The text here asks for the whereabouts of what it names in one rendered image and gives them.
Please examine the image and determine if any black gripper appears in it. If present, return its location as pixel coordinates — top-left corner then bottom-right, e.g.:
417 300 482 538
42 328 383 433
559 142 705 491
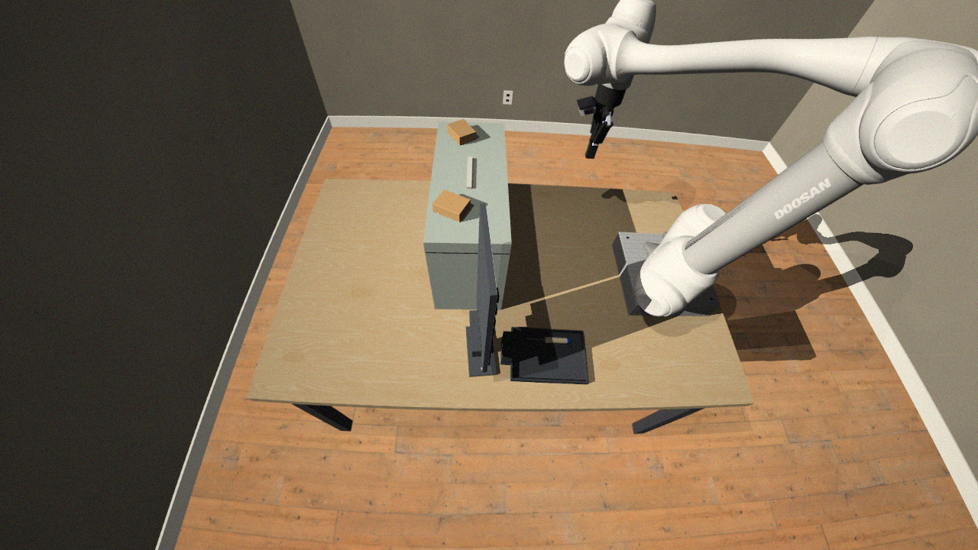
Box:
585 85 626 159

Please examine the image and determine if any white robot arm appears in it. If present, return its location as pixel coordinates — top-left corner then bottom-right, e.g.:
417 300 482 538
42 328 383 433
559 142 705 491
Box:
565 0 978 317

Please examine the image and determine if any beige screwdriver with blue band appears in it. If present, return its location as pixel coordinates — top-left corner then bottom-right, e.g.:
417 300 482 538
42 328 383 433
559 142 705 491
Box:
527 337 570 344

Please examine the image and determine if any tan rectangular block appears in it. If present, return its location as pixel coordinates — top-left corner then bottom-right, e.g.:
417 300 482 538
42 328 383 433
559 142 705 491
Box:
432 189 471 222

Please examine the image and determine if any brown rectangular box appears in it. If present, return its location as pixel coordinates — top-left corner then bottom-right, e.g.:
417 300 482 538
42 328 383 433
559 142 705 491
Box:
447 119 476 145

